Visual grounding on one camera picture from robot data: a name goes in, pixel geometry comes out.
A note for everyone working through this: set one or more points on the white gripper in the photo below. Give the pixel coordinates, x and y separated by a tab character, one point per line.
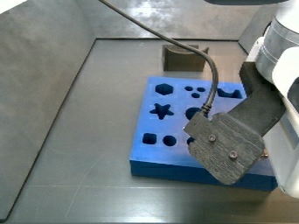
282	145

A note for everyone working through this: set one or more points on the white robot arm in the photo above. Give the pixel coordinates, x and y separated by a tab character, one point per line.
275	53

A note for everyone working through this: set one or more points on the blue shape sorting board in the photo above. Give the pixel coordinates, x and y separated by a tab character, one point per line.
159	154

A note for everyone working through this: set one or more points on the dark curved holder stand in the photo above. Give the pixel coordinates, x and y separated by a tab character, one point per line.
179	60

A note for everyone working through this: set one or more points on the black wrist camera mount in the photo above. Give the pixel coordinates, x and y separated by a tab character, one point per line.
228	139

